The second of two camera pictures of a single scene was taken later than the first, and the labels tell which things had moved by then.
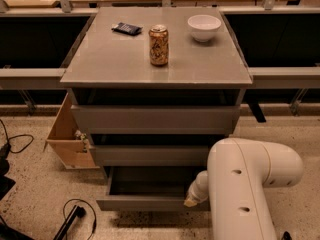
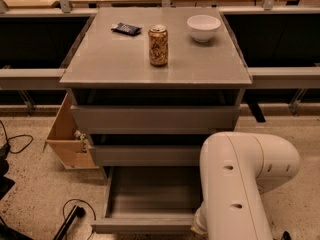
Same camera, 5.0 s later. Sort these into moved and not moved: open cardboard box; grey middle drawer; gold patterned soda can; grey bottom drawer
Moved: grey bottom drawer
Not moved: open cardboard box; grey middle drawer; gold patterned soda can
